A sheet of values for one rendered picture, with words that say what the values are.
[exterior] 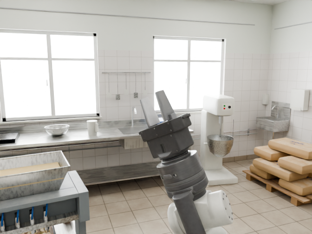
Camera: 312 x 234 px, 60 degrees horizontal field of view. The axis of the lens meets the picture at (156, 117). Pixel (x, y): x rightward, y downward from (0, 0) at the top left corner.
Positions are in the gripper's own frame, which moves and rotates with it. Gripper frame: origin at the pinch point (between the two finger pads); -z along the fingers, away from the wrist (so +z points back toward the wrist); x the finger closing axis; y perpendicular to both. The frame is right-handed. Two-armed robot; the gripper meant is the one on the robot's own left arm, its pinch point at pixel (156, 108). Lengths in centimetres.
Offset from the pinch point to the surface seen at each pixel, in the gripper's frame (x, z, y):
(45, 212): -103, 25, -9
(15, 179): -98, 4, 0
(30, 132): -367, -47, -123
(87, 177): -330, 46, -161
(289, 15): -86, -80, -500
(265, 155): -153, 118, -353
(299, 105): -108, 71, -445
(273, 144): -139, 106, -366
